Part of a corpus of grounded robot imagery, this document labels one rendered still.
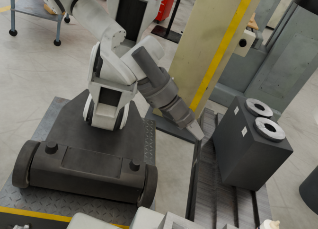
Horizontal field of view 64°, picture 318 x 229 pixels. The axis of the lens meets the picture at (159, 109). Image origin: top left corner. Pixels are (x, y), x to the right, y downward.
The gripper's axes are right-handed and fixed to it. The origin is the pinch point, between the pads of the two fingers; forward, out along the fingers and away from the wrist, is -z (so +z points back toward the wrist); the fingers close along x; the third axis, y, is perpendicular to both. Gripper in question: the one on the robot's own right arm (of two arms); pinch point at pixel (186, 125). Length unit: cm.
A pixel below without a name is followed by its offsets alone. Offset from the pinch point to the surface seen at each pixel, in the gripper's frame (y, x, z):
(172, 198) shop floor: -19, -82, -87
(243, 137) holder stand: 9.2, 8.2, -11.0
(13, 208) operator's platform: -66, -47, -1
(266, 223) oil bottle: -4.6, 23.3, -19.7
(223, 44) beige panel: 90, -104, -36
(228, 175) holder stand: -0.4, 6.4, -18.3
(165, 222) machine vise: -20.7, 18.5, -1.8
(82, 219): -40.2, -9.2, -4.1
